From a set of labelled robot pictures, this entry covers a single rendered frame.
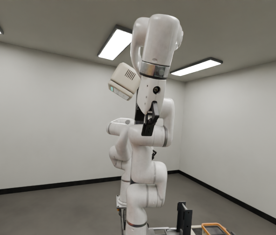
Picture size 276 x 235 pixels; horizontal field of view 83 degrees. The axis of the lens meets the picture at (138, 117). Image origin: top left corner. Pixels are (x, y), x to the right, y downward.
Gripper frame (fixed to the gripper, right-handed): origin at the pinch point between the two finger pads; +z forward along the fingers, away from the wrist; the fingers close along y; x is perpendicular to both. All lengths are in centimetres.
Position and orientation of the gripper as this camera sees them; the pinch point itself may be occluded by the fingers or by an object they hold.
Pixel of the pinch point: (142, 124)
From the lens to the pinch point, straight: 47.9
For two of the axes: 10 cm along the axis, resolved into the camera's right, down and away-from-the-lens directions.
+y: -2.2, -4.5, 8.7
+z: -1.7, 8.9, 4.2
